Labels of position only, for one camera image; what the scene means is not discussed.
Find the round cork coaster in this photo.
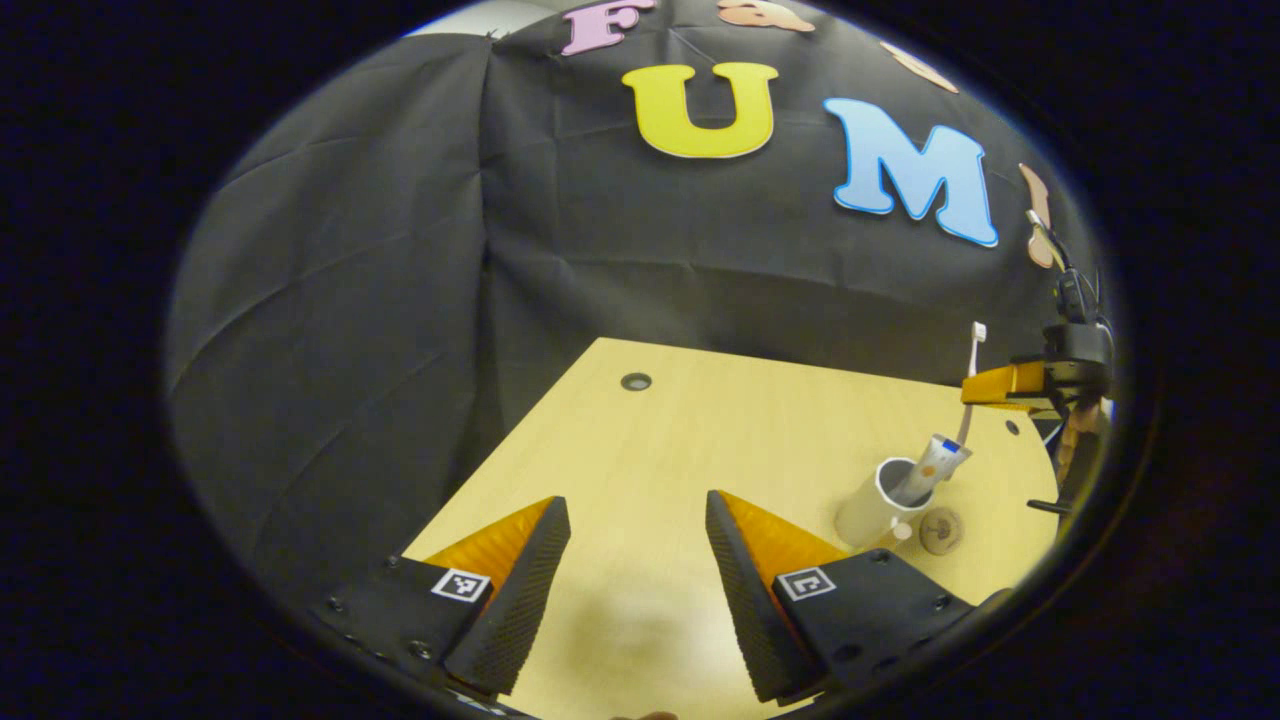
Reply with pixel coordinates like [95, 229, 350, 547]
[919, 506, 964, 556]

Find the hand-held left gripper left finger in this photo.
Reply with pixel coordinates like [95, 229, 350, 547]
[320, 495, 573, 698]

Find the wooden desktop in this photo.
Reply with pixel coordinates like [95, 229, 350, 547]
[400, 337, 1061, 720]

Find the black backdrop cloth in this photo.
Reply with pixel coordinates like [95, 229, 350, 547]
[165, 0, 1111, 601]

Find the white cup with wooden handle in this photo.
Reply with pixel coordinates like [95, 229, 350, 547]
[835, 457, 936, 551]

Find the white toothbrush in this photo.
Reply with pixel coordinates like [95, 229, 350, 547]
[955, 321, 989, 446]

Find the white toothpaste tube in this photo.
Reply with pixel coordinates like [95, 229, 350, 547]
[890, 433, 973, 506]

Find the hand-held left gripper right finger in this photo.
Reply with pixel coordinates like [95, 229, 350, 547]
[705, 489, 976, 706]

